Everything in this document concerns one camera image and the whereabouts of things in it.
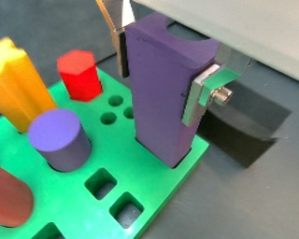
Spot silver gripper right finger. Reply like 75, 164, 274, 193
182, 44, 252, 127

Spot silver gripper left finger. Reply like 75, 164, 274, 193
97, 0, 137, 78

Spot purple arch block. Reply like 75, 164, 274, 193
126, 12, 218, 167

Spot green shape sorter board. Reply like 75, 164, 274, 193
0, 72, 209, 239

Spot black curved holder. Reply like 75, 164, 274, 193
198, 81, 292, 168

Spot red hexagonal peg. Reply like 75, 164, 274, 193
58, 49, 103, 102

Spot yellow star peg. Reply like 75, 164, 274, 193
0, 37, 58, 133

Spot purple cylinder peg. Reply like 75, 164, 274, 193
28, 108, 93, 172

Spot red cylinder peg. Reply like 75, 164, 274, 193
0, 167, 34, 227

